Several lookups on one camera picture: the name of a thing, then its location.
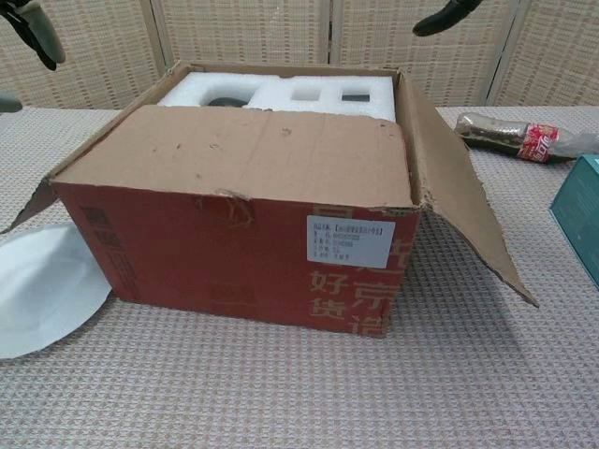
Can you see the teal product box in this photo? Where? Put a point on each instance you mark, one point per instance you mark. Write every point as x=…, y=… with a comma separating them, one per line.
x=578, y=224

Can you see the black round part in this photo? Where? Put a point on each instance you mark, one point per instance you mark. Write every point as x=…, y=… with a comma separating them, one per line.
x=227, y=102

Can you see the red cardboard box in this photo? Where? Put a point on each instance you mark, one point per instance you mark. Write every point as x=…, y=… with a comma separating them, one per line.
x=210, y=252

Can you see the woven folding screen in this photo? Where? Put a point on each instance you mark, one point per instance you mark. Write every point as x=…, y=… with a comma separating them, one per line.
x=234, y=33

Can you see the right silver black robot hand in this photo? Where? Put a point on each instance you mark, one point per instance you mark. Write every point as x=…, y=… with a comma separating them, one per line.
x=440, y=21

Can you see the beige woven tablecloth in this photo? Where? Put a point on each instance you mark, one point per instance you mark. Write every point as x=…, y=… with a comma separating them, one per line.
x=299, y=397

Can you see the white foam insert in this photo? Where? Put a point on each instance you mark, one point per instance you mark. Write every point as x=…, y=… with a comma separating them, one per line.
x=276, y=96

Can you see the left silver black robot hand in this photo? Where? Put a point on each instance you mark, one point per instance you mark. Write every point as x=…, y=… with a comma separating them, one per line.
x=42, y=37

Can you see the crushed cola bottle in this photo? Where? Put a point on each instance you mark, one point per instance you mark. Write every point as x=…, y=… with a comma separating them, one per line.
x=496, y=133

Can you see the white scalloped plate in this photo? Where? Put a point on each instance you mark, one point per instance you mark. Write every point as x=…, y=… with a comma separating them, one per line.
x=42, y=290

